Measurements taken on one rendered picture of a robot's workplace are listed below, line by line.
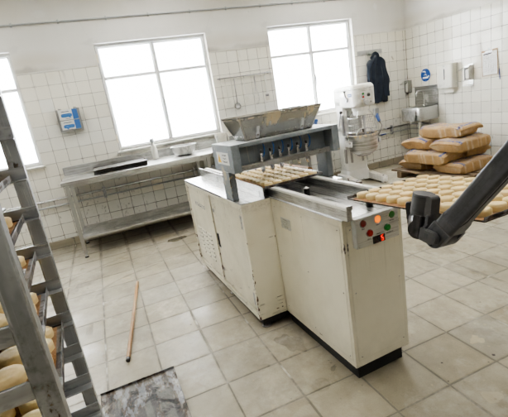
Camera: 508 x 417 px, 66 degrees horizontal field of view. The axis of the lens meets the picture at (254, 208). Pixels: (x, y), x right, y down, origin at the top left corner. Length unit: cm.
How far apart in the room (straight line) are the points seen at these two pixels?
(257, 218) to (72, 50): 372
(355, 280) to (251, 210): 75
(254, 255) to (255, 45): 400
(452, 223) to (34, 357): 92
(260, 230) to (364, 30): 495
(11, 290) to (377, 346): 178
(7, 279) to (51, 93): 486
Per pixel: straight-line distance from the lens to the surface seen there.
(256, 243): 234
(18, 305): 60
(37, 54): 546
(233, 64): 573
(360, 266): 187
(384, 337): 213
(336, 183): 224
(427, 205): 114
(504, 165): 101
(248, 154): 232
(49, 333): 104
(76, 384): 118
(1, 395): 69
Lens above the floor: 139
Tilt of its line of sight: 15 degrees down
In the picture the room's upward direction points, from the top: 9 degrees counter-clockwise
